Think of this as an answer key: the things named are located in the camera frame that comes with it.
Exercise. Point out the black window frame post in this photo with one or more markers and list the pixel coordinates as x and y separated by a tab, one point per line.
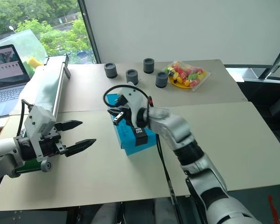
89	30

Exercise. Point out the blue cardboard box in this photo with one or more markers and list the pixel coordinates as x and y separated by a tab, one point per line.
126	137

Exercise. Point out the red floor strip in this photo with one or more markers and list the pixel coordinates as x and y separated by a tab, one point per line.
273	210

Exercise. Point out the clear bag of colourful toys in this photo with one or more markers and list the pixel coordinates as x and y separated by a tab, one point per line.
189	72

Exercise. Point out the grey open laptop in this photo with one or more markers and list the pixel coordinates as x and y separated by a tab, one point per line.
4	93

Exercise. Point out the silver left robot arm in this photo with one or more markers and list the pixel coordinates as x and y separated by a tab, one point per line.
2	149

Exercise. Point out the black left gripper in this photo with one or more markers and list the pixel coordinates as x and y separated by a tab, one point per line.
49	147

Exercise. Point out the translucent green plastic bag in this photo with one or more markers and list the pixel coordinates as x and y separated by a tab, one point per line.
25	46

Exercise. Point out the yellow plastic plate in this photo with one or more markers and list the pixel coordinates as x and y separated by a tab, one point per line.
177	84

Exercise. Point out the silver metal stand bar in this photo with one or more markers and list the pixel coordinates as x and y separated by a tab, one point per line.
278	60

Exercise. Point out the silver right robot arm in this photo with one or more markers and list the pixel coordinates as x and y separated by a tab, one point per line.
177	130

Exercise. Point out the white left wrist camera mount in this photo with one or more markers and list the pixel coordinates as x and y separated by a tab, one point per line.
37	121

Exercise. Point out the dark grey cylinder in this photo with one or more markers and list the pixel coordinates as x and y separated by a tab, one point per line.
161	80
132	77
110	70
149	66

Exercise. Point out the green conveyor belt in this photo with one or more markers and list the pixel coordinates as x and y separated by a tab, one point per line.
46	93

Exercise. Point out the yellow sponge block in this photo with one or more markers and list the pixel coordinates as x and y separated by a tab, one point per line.
34	62

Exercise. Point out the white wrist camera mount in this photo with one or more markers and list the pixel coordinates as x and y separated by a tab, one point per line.
37	121
135	100

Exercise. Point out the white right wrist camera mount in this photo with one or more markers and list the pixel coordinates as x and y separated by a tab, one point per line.
135	100

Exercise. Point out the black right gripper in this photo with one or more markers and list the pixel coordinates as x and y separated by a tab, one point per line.
127	112

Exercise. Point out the dark side desk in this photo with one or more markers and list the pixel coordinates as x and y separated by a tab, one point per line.
259	88

